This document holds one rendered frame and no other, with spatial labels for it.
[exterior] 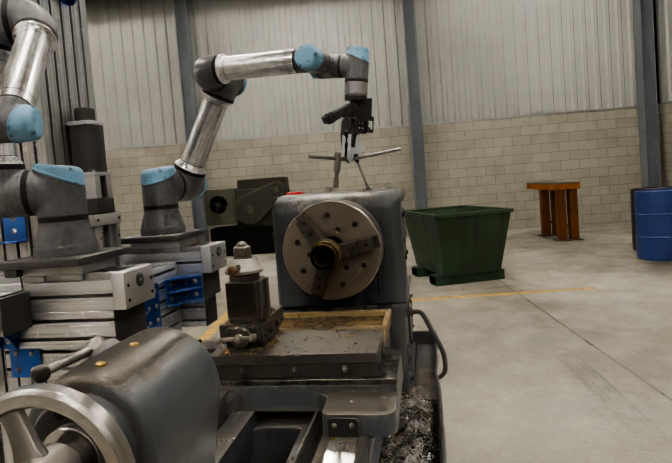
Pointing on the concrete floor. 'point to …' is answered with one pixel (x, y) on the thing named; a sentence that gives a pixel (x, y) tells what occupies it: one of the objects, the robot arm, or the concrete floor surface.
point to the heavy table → (558, 209)
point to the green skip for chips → (458, 243)
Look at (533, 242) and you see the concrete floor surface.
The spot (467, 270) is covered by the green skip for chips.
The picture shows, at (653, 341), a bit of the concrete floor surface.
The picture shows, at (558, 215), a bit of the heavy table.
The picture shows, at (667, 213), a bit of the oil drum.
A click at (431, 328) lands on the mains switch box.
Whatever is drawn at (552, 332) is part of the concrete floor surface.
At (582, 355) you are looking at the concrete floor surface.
